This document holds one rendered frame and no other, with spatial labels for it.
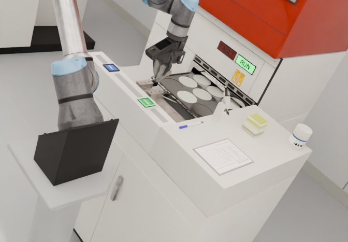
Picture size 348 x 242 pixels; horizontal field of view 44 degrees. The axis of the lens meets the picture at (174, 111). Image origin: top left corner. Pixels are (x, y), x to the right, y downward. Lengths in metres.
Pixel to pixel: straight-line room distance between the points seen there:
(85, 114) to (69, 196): 0.27
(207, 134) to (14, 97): 1.88
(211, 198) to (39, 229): 0.65
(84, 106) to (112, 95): 0.45
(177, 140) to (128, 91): 0.33
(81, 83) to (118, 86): 0.40
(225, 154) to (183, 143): 0.17
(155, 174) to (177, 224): 0.21
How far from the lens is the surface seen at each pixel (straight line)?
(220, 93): 2.21
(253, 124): 1.82
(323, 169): 3.72
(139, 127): 1.74
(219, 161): 1.60
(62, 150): 1.37
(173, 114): 1.90
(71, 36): 1.59
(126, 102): 1.78
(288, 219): 3.21
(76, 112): 1.40
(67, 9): 1.61
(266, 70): 2.05
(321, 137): 3.66
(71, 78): 1.42
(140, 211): 1.85
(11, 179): 2.65
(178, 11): 1.56
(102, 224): 2.11
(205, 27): 2.27
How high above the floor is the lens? 1.85
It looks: 30 degrees down
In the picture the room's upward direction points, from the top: 23 degrees clockwise
